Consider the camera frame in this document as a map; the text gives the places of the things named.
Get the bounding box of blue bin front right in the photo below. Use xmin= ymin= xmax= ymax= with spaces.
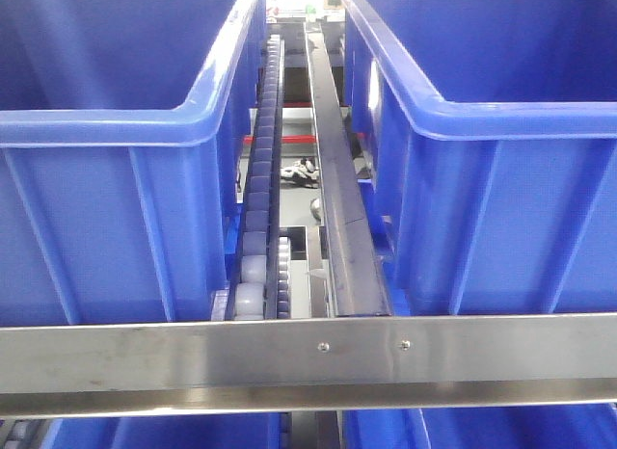
xmin=342 ymin=0 xmax=616 ymax=315

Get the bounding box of steel divider rail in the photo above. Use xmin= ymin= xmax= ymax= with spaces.
xmin=304 ymin=22 xmax=392 ymax=317

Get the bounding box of roller conveyor track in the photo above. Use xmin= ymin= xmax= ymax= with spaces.
xmin=226 ymin=35 xmax=284 ymax=321

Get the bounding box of steel front rail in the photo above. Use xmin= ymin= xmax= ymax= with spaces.
xmin=1 ymin=313 xmax=616 ymax=418

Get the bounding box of blue bin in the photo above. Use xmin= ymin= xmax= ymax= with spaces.
xmin=343 ymin=404 xmax=616 ymax=448
xmin=1 ymin=0 xmax=265 ymax=327
xmin=342 ymin=0 xmax=616 ymax=315
xmin=41 ymin=413 xmax=290 ymax=448

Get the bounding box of lower blue bin right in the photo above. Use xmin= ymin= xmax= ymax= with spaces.
xmin=343 ymin=404 xmax=616 ymax=448

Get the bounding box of lower blue bin left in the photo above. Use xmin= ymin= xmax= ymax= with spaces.
xmin=41 ymin=413 xmax=290 ymax=448

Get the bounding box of blue bin front left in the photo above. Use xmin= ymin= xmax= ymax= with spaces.
xmin=1 ymin=0 xmax=265 ymax=327

